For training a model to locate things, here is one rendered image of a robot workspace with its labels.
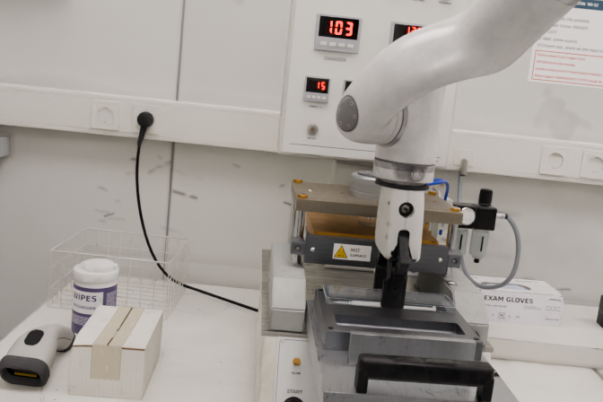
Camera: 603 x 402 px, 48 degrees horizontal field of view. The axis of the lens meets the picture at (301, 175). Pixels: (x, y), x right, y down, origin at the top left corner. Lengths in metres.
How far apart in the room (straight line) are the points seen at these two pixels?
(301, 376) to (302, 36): 0.61
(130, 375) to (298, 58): 0.62
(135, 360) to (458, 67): 0.69
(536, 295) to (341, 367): 0.88
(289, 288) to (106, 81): 0.91
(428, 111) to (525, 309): 0.83
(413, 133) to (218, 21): 0.91
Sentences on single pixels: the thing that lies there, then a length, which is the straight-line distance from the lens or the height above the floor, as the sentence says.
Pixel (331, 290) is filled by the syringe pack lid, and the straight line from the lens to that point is 0.97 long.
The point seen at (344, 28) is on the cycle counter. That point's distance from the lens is 1.26.
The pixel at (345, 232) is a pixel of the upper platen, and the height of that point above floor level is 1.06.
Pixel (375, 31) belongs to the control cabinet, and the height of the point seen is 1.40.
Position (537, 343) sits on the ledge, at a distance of 1.55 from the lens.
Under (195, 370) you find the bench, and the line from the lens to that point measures 1.30.
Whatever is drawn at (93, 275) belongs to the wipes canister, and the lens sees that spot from 1.35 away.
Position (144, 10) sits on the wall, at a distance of 1.74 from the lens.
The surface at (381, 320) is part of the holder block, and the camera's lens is 0.92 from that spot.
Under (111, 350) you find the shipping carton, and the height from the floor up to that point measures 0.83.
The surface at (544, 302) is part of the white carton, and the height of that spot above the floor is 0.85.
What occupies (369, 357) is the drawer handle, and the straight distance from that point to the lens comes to 0.75.
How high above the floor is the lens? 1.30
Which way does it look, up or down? 8 degrees down
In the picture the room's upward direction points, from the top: 6 degrees clockwise
